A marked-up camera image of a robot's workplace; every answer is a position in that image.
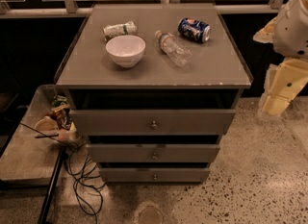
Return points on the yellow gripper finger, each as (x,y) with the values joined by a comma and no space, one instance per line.
(265,35)
(273,105)

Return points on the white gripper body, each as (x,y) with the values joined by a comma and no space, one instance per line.
(291,31)

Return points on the grey drawer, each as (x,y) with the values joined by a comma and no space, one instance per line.
(153,152)
(152,122)
(154,175)

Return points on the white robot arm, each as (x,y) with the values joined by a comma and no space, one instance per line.
(288,34)

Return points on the grey top drawer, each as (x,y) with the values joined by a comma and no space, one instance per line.
(152,122)

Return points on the grey drawer cabinet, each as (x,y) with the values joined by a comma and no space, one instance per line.
(214,79)

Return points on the grey bottom drawer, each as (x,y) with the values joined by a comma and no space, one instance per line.
(154,175)

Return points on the blue soda can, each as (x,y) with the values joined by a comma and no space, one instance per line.
(195,30)

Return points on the clear plastic water bottle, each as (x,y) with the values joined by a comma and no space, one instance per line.
(178,53)

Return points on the white bowl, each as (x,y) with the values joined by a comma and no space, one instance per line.
(126,51)

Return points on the white green crushed can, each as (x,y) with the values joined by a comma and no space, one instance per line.
(123,29)

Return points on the pile of small objects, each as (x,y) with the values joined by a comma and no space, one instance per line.
(57,123)

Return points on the grey side tray table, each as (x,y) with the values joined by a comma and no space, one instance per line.
(28,161)

